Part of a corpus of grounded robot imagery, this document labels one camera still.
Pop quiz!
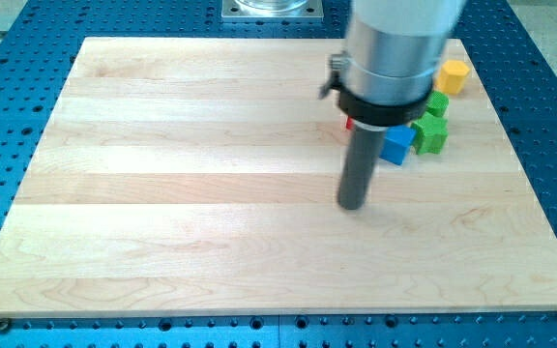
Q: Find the green circle block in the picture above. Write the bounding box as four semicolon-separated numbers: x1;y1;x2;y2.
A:
425;90;450;118

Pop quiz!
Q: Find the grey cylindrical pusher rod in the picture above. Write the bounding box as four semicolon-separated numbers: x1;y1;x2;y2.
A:
337;123;386;210

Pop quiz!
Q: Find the black clamp ring mount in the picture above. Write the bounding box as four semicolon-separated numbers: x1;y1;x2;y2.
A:
318;52;434;129

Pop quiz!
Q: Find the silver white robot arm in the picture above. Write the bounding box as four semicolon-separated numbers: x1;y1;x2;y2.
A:
319;0;466;210

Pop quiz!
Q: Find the light wooden board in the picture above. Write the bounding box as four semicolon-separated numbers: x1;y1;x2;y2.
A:
0;38;557;318

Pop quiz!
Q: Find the silver robot base flange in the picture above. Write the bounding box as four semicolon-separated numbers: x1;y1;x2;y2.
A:
220;0;324;21

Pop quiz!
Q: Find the blue cube block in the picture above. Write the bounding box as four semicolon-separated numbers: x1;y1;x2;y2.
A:
379;126;416;165

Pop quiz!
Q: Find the yellow hexagon block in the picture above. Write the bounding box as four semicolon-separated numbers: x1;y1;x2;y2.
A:
435;60;471;95

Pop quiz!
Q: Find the green star block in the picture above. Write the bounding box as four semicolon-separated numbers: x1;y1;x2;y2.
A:
410;112;448;155

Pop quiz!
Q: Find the red block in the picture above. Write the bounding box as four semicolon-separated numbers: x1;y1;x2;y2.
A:
345;117;353;131

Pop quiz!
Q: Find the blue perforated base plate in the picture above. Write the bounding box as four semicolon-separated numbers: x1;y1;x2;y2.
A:
0;1;557;347

